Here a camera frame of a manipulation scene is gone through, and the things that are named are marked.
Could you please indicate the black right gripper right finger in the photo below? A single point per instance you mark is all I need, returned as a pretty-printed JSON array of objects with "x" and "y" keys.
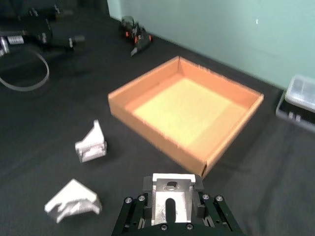
[{"x": 216, "y": 211}]

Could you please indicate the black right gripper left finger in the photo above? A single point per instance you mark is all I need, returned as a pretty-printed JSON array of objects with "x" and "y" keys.
[{"x": 133, "y": 211}]

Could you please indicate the silver metal angle bracket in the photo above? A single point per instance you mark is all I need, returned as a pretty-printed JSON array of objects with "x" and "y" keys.
[{"x": 160, "y": 204}]

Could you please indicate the shallow brown cardboard tray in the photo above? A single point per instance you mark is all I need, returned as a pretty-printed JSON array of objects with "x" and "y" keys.
[{"x": 182, "y": 110}]

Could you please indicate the black table cloth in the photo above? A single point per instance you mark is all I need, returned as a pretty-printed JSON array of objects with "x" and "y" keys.
[{"x": 49, "y": 115}]

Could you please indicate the clear plastic case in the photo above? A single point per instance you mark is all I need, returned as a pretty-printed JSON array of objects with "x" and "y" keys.
[{"x": 299, "y": 96}]

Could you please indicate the silver tape roll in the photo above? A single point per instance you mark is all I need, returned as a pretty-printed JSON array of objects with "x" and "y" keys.
[{"x": 45, "y": 65}]

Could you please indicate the white plastic angle bracket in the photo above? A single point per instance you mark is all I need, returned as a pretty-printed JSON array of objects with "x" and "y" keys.
[
  {"x": 92, "y": 142},
  {"x": 71, "y": 196}
]

